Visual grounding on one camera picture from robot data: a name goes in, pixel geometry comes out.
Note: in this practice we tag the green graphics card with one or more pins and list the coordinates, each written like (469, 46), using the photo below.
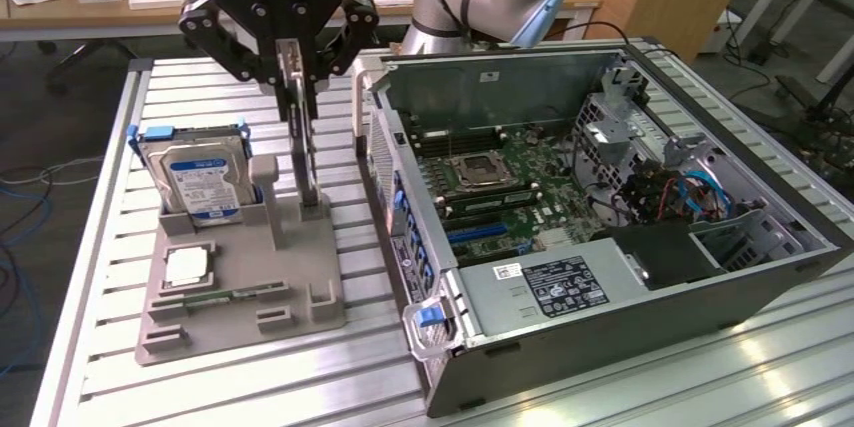
(303, 147)

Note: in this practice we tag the black chair base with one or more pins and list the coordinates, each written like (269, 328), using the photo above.
(87, 54)

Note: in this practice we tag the blue disk carrier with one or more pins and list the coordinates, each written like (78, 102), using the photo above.
(159, 135)

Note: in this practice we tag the black stop block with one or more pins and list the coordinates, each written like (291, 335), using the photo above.
(361, 147)

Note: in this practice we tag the black RAM slot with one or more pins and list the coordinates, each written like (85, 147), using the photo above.
(456, 134)
(462, 147)
(490, 203)
(488, 198)
(484, 193)
(493, 209)
(460, 142)
(458, 138)

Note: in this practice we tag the silver hard disk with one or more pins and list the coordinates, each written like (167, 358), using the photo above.
(201, 187)

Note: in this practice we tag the blue slot clip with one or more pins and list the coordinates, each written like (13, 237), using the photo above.
(425, 266)
(412, 223)
(405, 203)
(418, 245)

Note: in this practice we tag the green motherboard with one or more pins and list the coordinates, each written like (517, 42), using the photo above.
(534, 172)

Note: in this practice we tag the long black expansion slot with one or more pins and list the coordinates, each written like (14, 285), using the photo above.
(473, 223)

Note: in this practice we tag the silver perforated disk bay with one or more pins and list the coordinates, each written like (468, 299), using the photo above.
(608, 139)

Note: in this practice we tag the blue expansion slot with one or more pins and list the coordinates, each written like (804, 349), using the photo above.
(477, 233)

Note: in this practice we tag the silver CPU chip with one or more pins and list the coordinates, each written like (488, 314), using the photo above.
(189, 267)

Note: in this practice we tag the grey parts rack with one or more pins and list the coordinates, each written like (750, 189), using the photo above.
(267, 287)

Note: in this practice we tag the green RAM stick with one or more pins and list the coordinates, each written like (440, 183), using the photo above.
(221, 295)

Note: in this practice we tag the silver chipset heatsink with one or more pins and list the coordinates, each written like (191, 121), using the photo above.
(554, 238)

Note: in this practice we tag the grey power supply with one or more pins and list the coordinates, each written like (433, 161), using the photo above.
(481, 307)

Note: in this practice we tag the blue case latch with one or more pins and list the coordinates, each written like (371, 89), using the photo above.
(429, 319)

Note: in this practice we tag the black plastic shroud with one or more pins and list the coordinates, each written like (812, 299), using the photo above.
(668, 257)

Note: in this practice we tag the white upright desk leg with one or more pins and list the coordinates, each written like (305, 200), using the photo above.
(837, 59)

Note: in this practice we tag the black floor stand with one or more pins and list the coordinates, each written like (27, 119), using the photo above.
(828, 117)

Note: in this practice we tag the silver open disk bay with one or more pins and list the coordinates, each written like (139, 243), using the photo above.
(768, 242)

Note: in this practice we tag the black open PC case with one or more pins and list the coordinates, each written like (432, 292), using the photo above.
(601, 362)

